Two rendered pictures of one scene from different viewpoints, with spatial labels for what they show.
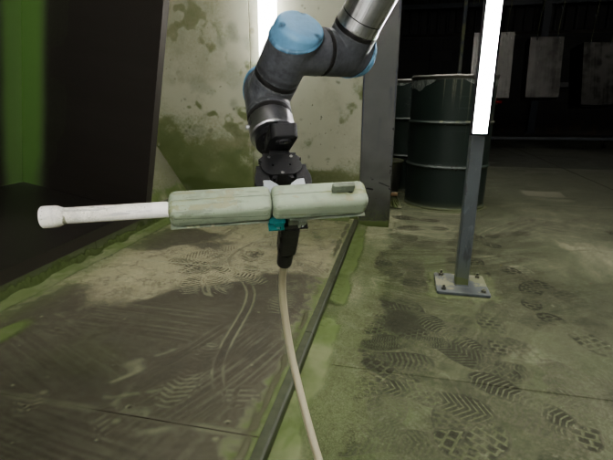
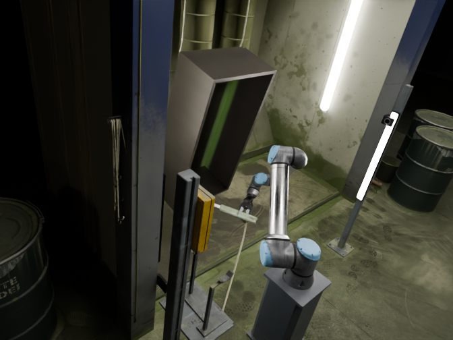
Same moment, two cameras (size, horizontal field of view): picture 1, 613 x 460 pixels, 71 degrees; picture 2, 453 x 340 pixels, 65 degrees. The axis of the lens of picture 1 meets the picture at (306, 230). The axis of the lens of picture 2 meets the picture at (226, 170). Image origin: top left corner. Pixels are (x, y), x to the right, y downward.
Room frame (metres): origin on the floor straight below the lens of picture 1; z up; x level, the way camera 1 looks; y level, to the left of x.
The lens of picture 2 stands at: (-1.31, -0.93, 2.30)
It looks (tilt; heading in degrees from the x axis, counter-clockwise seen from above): 32 degrees down; 30
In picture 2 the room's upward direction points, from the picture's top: 10 degrees clockwise
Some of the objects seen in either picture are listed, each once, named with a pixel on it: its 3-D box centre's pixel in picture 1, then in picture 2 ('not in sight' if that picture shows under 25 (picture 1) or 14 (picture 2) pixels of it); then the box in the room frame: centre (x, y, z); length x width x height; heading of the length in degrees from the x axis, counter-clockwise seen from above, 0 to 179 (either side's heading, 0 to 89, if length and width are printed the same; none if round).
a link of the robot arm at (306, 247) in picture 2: not in sight; (304, 256); (0.33, -0.60, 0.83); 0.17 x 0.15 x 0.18; 128
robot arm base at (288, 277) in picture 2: not in sight; (300, 272); (0.34, -0.60, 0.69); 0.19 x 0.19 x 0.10
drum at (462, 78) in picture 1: (448, 141); (425, 170); (3.11, -1.01, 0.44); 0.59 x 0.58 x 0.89; 2
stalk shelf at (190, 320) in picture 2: not in sight; (195, 312); (-0.37, -0.34, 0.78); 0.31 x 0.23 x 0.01; 78
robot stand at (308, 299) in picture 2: not in sight; (286, 309); (0.34, -0.60, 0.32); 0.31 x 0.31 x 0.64; 78
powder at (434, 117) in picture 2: not in sight; (439, 119); (3.75, -0.90, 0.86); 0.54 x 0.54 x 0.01
